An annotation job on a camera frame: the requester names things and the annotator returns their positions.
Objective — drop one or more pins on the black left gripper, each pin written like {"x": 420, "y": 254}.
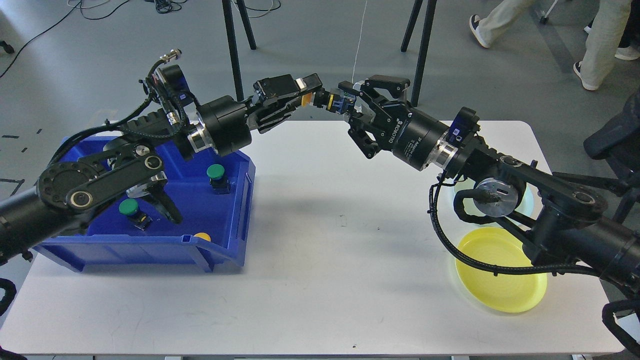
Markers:
{"x": 276, "y": 98}

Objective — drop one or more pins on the yellow push button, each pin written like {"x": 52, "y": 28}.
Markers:
{"x": 335, "y": 101}
{"x": 203, "y": 235}

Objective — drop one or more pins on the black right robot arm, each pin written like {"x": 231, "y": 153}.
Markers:
{"x": 560, "y": 225}

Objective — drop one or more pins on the black tripod legs left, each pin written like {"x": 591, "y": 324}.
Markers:
{"x": 232, "y": 41}

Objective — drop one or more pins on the light green plate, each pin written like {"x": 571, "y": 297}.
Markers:
{"x": 526, "y": 204}

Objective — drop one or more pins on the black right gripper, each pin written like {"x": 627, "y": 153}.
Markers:
{"x": 395, "y": 126}

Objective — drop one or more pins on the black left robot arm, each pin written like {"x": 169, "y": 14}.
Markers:
{"x": 96, "y": 166}

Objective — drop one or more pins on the black tripod legs right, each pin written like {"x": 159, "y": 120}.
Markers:
{"x": 428, "y": 24}

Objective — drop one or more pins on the black office chair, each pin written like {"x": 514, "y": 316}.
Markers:
{"x": 617, "y": 142}

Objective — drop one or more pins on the blue plastic bin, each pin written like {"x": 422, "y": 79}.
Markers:
{"x": 111, "y": 239}

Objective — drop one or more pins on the green push button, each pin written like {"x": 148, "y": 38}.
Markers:
{"x": 131, "y": 209}
{"x": 218, "y": 179}

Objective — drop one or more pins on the black tripod legs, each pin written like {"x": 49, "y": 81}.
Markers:
{"x": 232, "y": 41}
{"x": 428, "y": 24}

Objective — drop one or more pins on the person legs and shoes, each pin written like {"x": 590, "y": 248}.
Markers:
{"x": 601, "y": 44}

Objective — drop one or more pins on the yellow plate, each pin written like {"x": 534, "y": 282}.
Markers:
{"x": 503, "y": 293}

